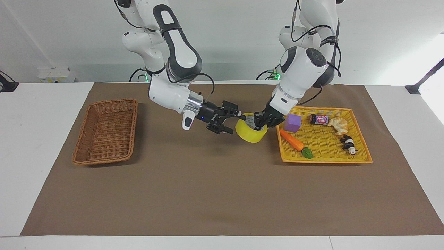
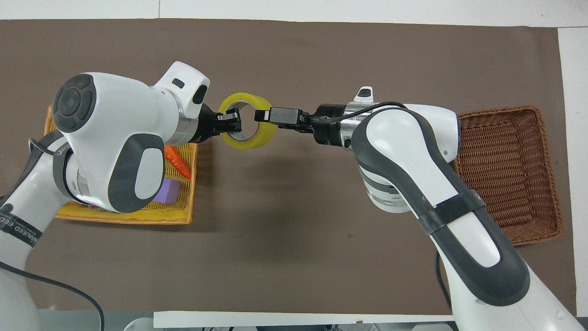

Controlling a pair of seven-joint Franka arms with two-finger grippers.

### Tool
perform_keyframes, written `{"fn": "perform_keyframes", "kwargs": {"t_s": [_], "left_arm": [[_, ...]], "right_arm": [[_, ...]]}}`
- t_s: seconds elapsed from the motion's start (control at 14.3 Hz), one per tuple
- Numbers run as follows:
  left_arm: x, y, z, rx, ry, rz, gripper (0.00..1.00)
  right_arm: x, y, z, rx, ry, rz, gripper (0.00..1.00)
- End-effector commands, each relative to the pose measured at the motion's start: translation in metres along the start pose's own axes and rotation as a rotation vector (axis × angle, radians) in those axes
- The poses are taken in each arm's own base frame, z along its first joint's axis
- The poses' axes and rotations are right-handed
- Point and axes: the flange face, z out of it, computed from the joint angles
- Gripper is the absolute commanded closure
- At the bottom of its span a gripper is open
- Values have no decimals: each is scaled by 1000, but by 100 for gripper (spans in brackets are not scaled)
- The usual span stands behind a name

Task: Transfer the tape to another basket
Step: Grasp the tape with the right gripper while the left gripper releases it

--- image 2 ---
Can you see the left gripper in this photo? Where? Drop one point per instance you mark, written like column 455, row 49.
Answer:
column 207, row 126

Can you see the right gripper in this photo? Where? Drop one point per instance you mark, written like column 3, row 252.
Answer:
column 330, row 128

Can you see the yellow tape roll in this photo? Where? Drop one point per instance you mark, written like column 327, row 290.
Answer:
column 250, row 143

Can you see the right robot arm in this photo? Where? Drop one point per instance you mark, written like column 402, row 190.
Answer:
column 404, row 133

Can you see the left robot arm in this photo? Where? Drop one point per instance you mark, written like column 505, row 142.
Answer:
column 119, row 105

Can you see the yellow wicker basket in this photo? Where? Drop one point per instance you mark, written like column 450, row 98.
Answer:
column 181, row 202

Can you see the brown wicker basket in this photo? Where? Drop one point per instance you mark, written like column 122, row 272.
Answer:
column 505, row 170

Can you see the orange toy carrot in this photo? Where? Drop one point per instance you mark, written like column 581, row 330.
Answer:
column 177, row 162

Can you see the purple block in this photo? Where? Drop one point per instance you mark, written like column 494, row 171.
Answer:
column 167, row 191

